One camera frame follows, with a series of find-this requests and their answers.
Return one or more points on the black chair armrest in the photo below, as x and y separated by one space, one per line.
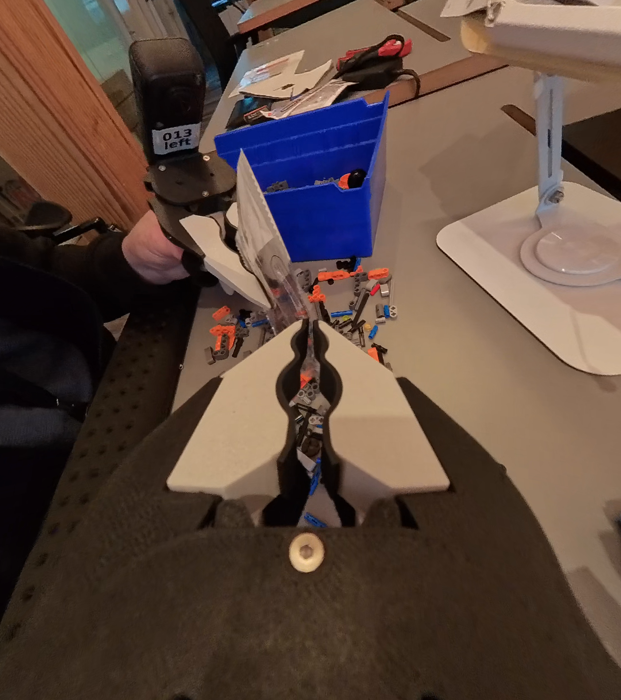
42 216

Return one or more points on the small bag of brick parts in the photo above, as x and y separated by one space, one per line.
258 219

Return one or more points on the black wheel rim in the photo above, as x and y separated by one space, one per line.
358 176

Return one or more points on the grey desk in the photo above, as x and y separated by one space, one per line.
480 410

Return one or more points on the blue plastic bin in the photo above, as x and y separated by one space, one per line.
316 219

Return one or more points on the wooden pillar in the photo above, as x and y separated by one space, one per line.
42 109

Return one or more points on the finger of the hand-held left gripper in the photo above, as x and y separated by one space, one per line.
232 219
212 246

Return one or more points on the person's left hand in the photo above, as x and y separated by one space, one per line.
149 251

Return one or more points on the white book stand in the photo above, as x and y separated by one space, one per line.
562 284

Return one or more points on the black studded mat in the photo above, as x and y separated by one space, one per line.
124 383

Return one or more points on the far wooden desk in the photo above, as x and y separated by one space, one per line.
299 16

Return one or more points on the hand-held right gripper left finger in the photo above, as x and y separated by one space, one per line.
223 437

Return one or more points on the loose papers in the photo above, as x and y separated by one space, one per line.
283 76

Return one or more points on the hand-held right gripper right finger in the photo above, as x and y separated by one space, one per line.
392 437

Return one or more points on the pile of dark grey brick parts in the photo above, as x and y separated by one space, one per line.
299 185

